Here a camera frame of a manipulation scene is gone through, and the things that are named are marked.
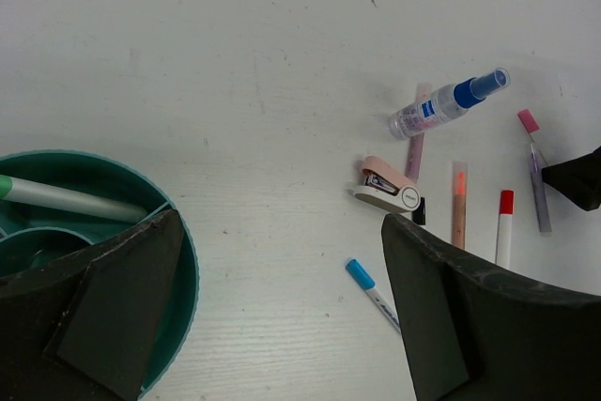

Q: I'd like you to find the pink translucent pen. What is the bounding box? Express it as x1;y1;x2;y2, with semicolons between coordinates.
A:
405;83;432;183

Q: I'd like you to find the blue cap spray bottle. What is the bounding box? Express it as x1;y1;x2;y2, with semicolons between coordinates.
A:
389;68;511;140

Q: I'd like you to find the red cap marker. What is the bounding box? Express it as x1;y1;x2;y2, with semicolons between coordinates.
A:
495;190;515;269

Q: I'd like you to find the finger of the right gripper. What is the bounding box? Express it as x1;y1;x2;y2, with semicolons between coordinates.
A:
542;148;601;211

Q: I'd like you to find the blue cap marker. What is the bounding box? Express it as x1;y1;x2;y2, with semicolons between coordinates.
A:
345;259;401;333

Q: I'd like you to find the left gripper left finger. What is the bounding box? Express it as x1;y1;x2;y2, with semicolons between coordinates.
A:
1;209;184;400

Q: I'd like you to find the green cap marker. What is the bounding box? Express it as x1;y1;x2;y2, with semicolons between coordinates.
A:
1;175;147;224

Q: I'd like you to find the pink cap marker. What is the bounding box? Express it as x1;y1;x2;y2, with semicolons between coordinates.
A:
517;109;548;165

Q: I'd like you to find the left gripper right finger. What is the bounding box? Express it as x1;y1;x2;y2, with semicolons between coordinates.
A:
381;214;600;400

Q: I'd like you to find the teal round desk organizer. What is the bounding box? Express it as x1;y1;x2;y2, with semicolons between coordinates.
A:
1;150;200;400

